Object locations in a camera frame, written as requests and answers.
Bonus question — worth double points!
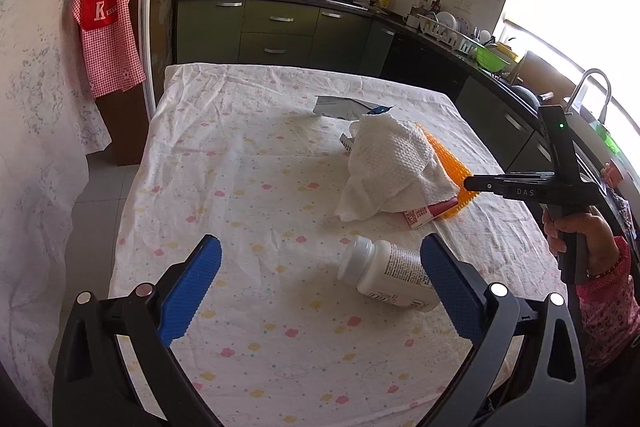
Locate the brown wooden door frame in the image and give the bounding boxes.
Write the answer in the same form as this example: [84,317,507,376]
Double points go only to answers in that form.
[90,0,208,168]

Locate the orange plastic mesh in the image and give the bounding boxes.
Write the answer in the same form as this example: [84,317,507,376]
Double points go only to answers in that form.
[420,123,473,220]

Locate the white dish rack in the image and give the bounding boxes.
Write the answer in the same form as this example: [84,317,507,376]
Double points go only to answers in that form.
[417,14,483,55]

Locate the green colander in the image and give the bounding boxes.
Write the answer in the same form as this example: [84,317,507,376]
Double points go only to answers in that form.
[475,44,512,74]

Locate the steel faucet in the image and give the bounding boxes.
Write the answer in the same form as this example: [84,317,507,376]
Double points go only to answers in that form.
[565,68,613,125]

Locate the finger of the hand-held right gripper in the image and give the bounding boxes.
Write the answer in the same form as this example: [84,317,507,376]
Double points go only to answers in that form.
[463,173,556,197]

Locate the person's right hand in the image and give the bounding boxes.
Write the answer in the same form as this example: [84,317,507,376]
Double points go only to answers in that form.
[542,206,623,278]

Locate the red and white carton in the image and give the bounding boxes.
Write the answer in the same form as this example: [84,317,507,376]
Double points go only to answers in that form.
[404,196,460,228]

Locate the red checked apron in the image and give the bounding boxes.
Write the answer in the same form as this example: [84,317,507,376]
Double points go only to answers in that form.
[70,0,147,100]

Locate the white cloth towel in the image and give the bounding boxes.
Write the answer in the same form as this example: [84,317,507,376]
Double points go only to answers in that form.
[334,113,463,223]

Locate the wooden cutting board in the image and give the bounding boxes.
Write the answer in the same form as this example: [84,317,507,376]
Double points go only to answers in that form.
[510,51,586,108]

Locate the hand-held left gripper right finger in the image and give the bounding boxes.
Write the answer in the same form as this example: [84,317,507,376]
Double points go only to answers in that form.
[419,233,587,427]

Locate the yellow basket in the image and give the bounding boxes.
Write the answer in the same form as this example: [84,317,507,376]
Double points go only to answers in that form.
[492,41,521,60]

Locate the blue and white foil wrapper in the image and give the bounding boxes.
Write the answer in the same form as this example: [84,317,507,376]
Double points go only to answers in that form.
[312,95,396,122]

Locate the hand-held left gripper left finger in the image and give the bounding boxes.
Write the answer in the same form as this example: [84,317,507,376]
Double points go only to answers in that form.
[52,234,223,427]

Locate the white patterned wall sheet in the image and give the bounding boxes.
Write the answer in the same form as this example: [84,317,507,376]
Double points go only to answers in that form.
[0,0,112,408]

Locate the person's right forearm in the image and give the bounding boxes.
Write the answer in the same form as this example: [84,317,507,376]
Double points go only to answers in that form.
[575,234,640,375]

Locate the white pill bottle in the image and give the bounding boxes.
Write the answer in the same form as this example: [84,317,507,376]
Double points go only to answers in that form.
[337,238,441,312]

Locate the green base cabinets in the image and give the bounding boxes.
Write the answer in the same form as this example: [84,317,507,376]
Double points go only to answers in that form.
[172,0,640,258]

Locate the black frying pan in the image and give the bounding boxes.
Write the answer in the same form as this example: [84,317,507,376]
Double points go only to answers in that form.
[512,84,556,108]

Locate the white dishes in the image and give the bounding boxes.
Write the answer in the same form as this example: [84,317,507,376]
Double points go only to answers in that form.
[435,9,473,35]

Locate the red box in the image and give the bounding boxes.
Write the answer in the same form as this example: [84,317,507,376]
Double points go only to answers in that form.
[602,161,626,188]

